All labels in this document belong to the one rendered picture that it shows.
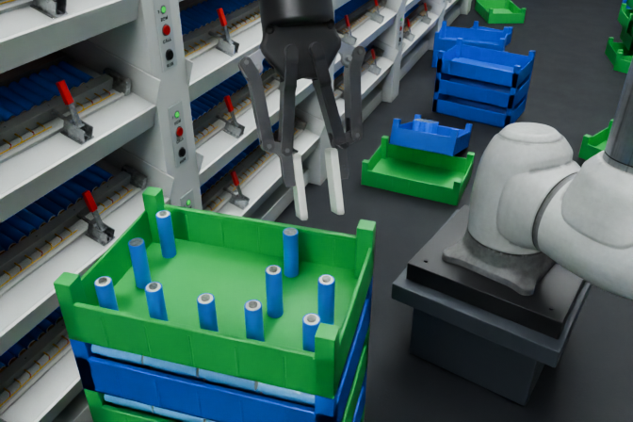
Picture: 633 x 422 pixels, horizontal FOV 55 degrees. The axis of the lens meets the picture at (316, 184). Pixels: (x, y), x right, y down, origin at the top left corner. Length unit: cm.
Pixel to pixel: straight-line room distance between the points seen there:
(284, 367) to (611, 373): 93
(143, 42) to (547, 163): 70
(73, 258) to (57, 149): 19
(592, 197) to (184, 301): 61
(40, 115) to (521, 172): 77
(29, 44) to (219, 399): 51
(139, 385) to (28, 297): 32
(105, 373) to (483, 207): 70
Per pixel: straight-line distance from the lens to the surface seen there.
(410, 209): 178
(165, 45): 108
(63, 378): 113
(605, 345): 148
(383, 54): 240
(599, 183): 99
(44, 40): 90
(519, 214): 109
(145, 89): 108
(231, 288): 75
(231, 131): 136
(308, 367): 61
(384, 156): 202
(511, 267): 118
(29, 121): 98
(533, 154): 108
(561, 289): 121
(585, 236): 102
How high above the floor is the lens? 97
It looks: 31 degrees down
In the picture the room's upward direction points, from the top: straight up
